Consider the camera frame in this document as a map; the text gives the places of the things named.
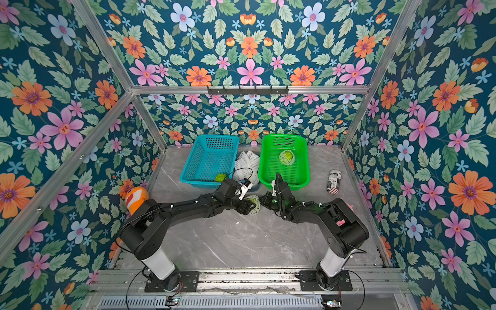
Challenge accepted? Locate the white foam net sleeve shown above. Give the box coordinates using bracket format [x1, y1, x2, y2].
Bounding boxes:
[246, 195, 261, 216]
[279, 150, 296, 166]

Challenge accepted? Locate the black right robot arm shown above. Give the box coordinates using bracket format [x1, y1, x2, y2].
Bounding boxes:
[260, 173, 369, 291]

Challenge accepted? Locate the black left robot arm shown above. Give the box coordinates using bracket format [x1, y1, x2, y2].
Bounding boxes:
[119, 178, 256, 281]

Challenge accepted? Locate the grey bin of nets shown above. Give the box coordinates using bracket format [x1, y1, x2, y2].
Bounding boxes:
[250, 183, 261, 191]

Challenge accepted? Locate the pile of white foam nets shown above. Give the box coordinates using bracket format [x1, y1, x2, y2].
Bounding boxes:
[232, 151, 260, 187]

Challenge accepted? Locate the green custard apple at edge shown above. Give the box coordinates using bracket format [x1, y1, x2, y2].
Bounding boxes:
[214, 173, 227, 183]

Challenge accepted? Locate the bright green plastic basket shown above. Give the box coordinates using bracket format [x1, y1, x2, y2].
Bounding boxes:
[258, 134, 311, 191]

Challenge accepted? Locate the striped drink can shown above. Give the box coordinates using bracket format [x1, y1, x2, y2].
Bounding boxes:
[326, 169, 342, 195]

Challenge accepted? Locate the pink alarm clock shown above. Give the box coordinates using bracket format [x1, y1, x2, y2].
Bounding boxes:
[337, 204, 354, 227]

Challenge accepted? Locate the teal plastic basket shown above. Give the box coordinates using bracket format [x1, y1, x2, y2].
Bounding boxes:
[180, 134, 240, 189]

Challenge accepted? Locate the orange clownfish toy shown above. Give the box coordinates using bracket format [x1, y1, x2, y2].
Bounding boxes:
[125, 187, 149, 215]

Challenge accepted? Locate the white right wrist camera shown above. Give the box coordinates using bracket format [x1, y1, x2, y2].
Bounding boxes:
[271, 180, 276, 197]

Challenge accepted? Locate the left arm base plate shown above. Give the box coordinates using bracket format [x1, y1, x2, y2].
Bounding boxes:
[144, 269, 200, 293]

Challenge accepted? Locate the black hook rail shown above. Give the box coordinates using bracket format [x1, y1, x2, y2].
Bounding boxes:
[207, 86, 289, 96]

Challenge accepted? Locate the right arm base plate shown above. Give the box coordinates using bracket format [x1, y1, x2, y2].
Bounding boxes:
[295, 270, 353, 292]

